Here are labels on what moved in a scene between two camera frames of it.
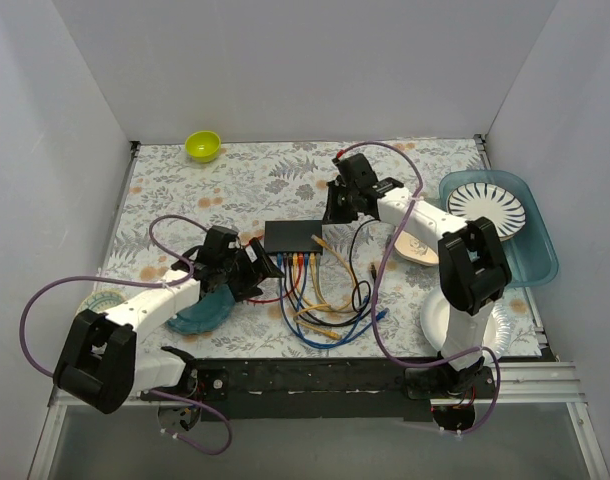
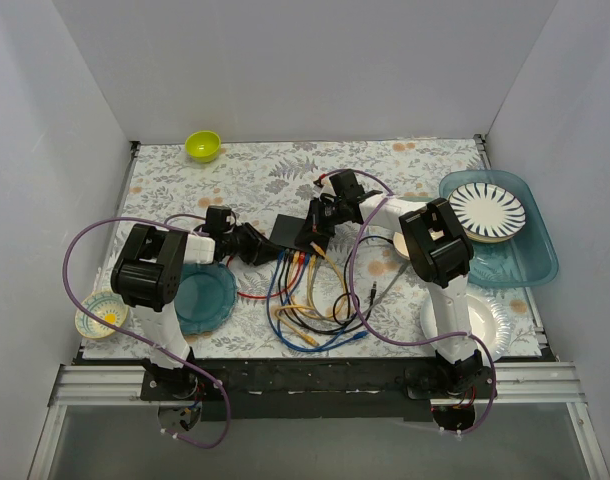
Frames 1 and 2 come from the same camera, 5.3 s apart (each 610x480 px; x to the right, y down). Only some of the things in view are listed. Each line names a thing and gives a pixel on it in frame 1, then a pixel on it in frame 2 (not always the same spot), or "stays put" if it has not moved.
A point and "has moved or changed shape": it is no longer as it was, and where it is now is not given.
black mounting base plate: (303, 390) stays put
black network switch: (292, 236) stays put
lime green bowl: (202, 146) stays put
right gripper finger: (340, 207) → (318, 232)
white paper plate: (435, 324) stays put
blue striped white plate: (495, 202) stays put
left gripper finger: (265, 266) → (257, 238)
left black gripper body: (252, 267) → (255, 242)
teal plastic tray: (533, 258) stays put
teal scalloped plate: (204, 314) stays put
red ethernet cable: (301, 262) has moved or changed shape
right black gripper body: (336, 206) → (314, 223)
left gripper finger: (244, 286) → (255, 249)
